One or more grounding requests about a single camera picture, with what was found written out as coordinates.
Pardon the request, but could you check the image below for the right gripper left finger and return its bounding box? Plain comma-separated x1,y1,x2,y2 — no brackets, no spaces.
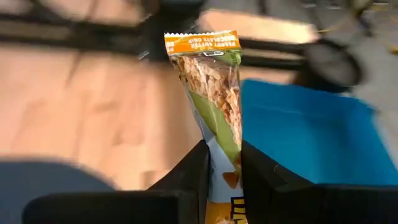
21,139,211,224

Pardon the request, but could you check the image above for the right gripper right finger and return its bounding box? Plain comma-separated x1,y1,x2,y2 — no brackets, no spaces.
241,140,398,224

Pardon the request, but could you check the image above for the green orange granola bar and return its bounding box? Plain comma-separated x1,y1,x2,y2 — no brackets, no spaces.
164,30,249,224

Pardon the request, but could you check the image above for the blue plastic bin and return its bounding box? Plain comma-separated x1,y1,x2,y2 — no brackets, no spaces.
241,78,398,187

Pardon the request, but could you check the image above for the dark round plate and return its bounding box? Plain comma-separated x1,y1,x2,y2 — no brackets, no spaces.
0,160,118,224

